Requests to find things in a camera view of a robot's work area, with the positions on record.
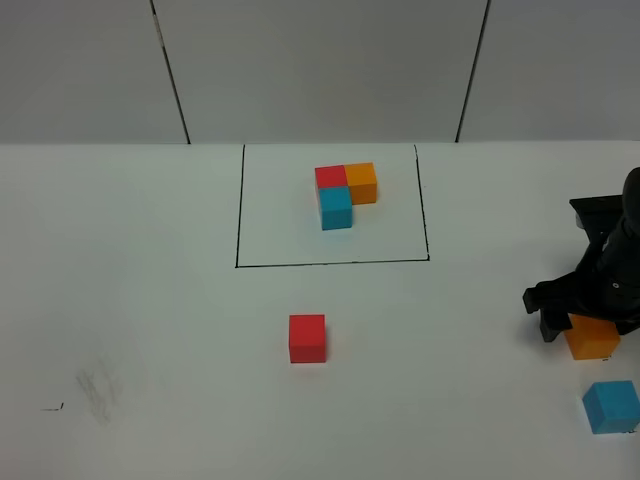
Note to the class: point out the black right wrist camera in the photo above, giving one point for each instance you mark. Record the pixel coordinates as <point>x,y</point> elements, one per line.
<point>597,216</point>

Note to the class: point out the red template cube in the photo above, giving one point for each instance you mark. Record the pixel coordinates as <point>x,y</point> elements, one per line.
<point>331,185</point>

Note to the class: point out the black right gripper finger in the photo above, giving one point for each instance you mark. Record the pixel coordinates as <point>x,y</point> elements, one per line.
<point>626,327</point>
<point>553,323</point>

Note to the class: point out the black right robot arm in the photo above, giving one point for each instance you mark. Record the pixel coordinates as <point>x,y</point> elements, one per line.
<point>632,195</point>

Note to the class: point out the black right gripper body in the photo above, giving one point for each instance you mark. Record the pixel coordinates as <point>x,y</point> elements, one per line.
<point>604,285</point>

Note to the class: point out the orange template cube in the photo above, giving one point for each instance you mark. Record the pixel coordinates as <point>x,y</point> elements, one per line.
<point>362,183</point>

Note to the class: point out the blue template cube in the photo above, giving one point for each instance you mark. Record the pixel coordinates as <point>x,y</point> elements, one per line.
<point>336,208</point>

